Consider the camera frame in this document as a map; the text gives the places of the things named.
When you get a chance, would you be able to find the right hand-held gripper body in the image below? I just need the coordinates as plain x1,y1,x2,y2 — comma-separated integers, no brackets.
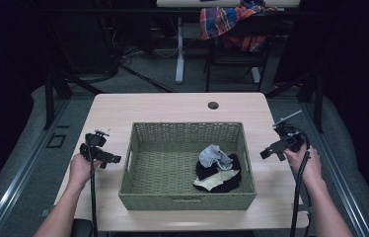
271,110,307,154

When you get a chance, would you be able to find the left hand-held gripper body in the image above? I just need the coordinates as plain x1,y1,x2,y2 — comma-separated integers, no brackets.
79,128,111,163

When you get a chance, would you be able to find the green woven basket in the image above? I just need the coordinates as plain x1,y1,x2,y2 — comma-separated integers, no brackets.
117,121,258,212

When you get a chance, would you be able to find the grey sock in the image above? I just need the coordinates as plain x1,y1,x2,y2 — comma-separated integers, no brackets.
198,143,234,172

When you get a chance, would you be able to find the black and white sock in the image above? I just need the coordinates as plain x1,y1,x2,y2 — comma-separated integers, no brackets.
193,169,241,193

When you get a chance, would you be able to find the person's left hand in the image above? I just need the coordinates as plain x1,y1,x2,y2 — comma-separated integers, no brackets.
67,152,104,191

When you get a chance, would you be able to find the person's right hand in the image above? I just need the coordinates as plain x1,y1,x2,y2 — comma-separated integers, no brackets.
283,143,325,186

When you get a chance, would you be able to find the black metal stand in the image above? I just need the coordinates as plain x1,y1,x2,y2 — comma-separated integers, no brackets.
42,70,106,130
264,70,326,134

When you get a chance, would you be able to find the black seat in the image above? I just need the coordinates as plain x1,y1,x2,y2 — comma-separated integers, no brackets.
69,218,94,237

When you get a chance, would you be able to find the black chair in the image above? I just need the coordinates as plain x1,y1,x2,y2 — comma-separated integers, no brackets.
203,14,280,94

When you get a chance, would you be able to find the plaid cloth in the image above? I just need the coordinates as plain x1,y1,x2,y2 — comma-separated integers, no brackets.
199,0,278,52

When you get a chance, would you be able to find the white desk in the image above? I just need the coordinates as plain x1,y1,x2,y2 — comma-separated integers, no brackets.
156,0,301,85

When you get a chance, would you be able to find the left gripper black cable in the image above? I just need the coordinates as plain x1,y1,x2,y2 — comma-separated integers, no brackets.
87,140,100,237

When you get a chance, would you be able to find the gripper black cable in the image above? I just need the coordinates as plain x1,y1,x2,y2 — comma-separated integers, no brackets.
289,128,313,237
87,140,100,237

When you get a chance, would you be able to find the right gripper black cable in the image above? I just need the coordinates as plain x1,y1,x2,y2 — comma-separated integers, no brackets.
289,128,313,237

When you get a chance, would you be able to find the metal floor rail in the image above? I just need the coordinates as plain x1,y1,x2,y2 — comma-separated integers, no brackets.
0,98,72,237
299,102,369,237

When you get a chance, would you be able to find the black floor cable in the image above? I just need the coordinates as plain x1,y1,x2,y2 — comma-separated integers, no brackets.
118,62,178,94

